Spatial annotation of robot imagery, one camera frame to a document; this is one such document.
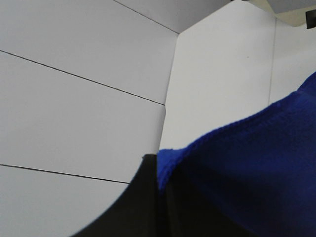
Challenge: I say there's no blue microfibre towel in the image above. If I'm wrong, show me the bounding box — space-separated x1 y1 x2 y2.
157 75 316 237

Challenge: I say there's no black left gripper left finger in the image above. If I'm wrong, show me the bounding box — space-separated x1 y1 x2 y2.
74 154 163 237

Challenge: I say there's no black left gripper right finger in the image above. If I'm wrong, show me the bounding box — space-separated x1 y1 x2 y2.
164 168 237 237

